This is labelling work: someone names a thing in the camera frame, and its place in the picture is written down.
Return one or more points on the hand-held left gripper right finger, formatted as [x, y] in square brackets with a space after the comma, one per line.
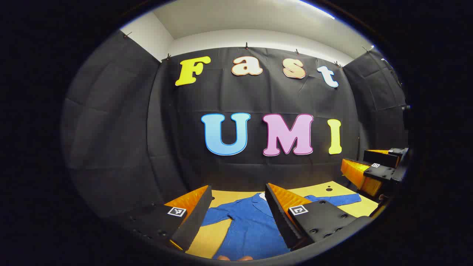
[279, 218]

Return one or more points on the black backdrop cloth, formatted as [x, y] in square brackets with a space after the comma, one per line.
[147, 129]

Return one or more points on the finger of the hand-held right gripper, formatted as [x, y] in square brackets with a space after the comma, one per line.
[382, 159]
[380, 173]

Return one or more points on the blue jacket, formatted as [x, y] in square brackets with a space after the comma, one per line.
[247, 229]

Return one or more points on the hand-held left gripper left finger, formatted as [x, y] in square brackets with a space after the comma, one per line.
[196, 221]

